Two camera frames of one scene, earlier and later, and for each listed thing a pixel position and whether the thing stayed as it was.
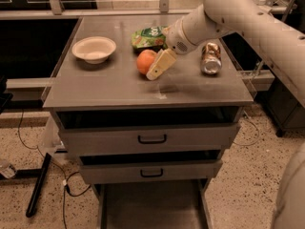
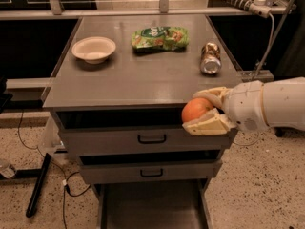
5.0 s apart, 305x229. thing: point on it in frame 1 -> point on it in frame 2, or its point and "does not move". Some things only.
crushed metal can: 212,58 does not move
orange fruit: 145,60 -> 195,107
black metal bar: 35,195 does not move
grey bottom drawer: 152,204 does not move
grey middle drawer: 150,167 does not move
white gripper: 175,39 -> 245,105
